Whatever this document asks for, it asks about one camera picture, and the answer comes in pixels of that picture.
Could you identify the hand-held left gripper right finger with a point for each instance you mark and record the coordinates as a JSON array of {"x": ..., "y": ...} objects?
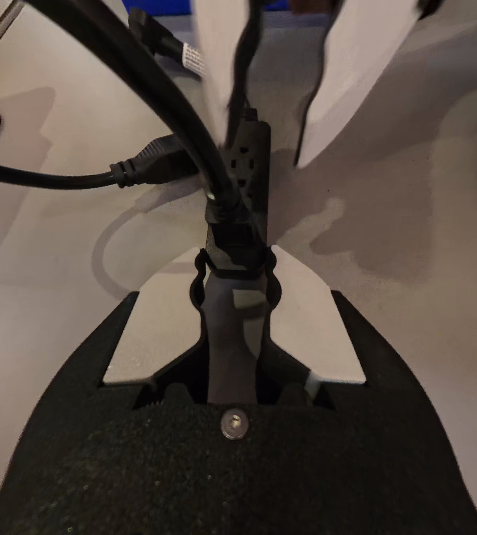
[{"x": 317, "y": 334}]

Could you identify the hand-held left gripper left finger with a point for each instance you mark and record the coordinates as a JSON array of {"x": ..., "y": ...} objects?
[{"x": 150, "y": 334}]

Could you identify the grey desk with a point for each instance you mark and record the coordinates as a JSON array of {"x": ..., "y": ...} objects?
[{"x": 430, "y": 250}]

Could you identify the blue object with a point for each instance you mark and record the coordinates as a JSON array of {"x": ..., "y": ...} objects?
[{"x": 159, "y": 4}]

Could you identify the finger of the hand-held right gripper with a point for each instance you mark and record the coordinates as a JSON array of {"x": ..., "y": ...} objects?
[
  {"x": 217, "y": 50},
  {"x": 355, "y": 62}
]

